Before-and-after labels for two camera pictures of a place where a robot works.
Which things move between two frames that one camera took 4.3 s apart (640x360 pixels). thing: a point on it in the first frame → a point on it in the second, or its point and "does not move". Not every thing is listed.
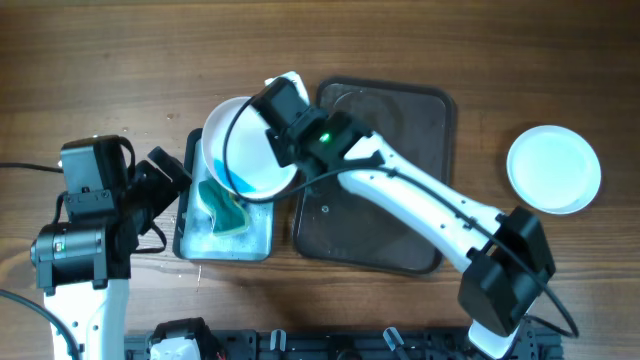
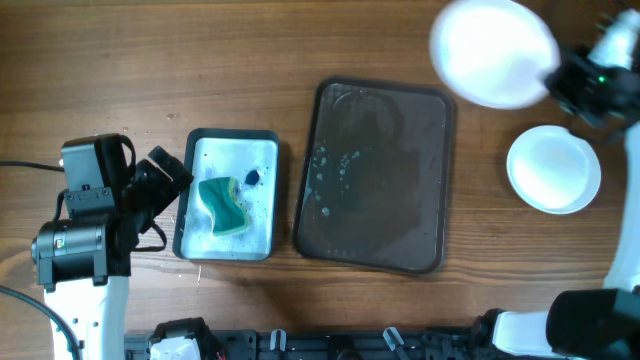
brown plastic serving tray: x=338 y=231 does not move
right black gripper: x=284 y=153 → x=550 y=81
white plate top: x=250 y=156 → x=493 y=54
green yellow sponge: x=229 y=215 does not move
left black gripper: x=165 y=190 does not move
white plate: x=555 y=169 does not move
